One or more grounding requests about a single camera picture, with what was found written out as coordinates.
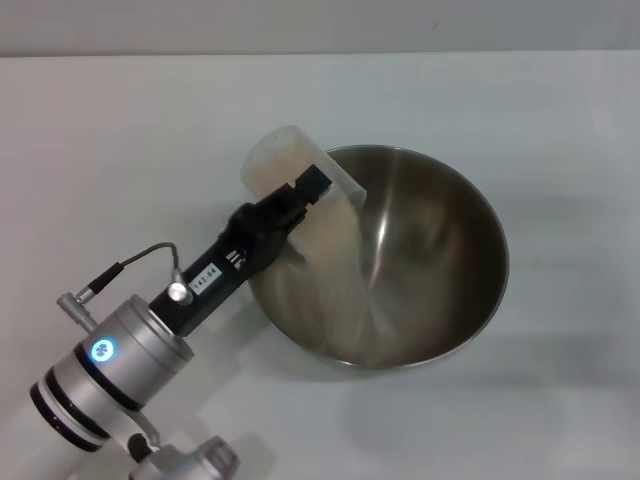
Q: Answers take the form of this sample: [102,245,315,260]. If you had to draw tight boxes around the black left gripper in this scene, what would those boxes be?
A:
[149,163,335,336]

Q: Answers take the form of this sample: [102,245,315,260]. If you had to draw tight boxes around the clear plastic measuring cup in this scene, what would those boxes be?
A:
[238,124,367,264]

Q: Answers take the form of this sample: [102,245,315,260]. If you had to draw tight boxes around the white rice grains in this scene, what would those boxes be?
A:
[244,144,401,364]

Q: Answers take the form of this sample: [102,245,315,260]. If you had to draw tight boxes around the stainless steel mixing bowl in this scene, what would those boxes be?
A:
[247,144,511,377]

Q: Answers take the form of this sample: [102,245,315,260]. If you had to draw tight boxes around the grey left gripper cable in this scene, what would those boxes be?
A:
[57,243,194,307]

